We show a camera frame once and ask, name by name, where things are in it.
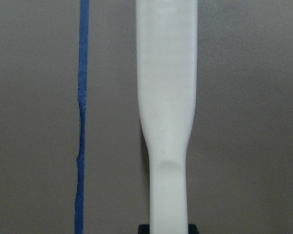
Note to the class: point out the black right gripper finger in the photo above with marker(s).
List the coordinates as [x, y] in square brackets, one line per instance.
[144, 229]

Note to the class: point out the beige brush with black bristles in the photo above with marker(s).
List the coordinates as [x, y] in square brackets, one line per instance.
[166, 36]

